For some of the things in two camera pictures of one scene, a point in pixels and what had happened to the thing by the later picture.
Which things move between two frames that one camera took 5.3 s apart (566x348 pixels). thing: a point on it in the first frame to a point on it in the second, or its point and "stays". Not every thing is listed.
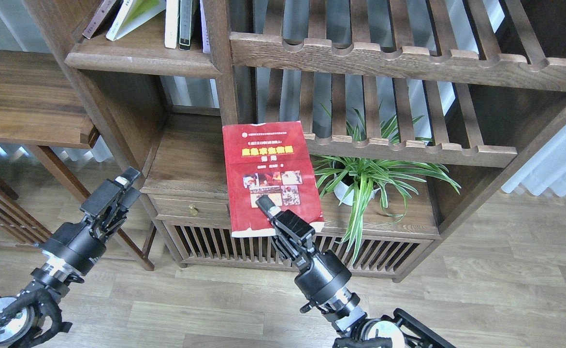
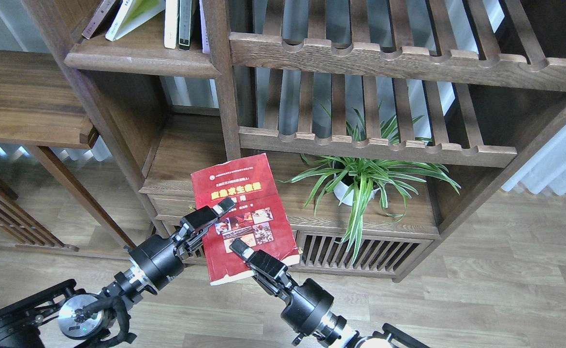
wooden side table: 24,98 stays
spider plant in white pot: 357,181 stays
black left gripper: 75,245 to 156,259
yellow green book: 132,14 stays
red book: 272,159 to 258,217
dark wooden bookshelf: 413,108 stays
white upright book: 171,23 stays
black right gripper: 327,275 to 309,303
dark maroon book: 97,18 stays
